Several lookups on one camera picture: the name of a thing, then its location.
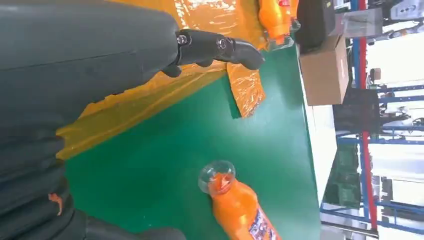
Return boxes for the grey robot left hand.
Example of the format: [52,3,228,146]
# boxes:
[0,0,266,240]

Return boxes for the orange drink bottle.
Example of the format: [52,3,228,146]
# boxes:
[258,0,296,51]
[198,160,282,240]

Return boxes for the yellow plastic sheet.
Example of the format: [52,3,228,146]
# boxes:
[56,0,270,161]

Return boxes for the green table mat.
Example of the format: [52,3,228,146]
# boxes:
[64,43,322,240]

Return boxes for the black hard case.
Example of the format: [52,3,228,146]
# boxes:
[294,0,336,55]

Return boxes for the brown cardboard box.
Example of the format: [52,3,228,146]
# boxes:
[299,34,350,107]

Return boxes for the clear plastic box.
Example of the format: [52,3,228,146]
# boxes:
[334,8,384,39]

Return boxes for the black bulky bag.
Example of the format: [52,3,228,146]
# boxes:
[332,87,382,134]

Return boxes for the green board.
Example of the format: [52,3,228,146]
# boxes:
[322,142,364,210]

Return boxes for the small brown box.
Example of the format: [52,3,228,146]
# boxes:
[368,67,382,82]

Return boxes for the red pole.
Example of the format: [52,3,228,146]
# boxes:
[358,0,379,232]

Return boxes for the white humanoid robot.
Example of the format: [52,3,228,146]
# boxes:
[380,0,424,38]

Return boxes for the blue metal rack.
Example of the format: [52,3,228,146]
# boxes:
[319,0,424,237]

